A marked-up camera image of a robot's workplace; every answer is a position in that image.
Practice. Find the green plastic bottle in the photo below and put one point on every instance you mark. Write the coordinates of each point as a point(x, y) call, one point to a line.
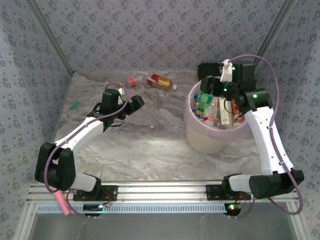
point(205, 98)

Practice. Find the brown label plastic bottle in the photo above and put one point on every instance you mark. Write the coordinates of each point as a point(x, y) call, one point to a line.
point(237, 112)

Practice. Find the blue label clear bottle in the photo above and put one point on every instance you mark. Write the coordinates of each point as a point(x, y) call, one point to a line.
point(198, 113)

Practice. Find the frosted rectangular bottle text label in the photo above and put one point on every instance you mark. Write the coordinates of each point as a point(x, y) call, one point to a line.
point(224, 115)

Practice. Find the beige plastic bin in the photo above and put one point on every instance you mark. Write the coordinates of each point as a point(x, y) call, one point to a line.
point(202, 140)

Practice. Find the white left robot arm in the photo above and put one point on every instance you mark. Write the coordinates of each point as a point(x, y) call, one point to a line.
point(80, 132)

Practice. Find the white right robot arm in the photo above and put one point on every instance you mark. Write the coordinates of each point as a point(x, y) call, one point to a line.
point(265, 140)

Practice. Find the black box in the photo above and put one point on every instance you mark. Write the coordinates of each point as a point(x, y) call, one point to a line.
point(207, 68)

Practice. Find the red yellow amber bottle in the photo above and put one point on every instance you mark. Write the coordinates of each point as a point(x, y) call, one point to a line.
point(160, 81)

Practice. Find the small green object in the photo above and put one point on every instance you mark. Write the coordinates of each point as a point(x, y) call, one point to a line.
point(74, 106)

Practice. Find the small controller board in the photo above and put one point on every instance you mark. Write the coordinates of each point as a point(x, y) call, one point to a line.
point(92, 207)
point(232, 207)

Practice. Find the aluminium corner post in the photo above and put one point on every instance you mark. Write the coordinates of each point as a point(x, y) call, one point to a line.
point(271, 37)
point(51, 37)

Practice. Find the aluminium mounting rail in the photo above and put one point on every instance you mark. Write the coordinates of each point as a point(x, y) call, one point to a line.
point(162, 192)

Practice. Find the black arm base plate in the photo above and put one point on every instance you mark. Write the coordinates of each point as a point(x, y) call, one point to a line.
point(212, 193)
point(110, 192)

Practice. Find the aluminium frame leg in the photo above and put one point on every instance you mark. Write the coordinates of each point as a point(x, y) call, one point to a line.
point(25, 222)
point(298, 222)

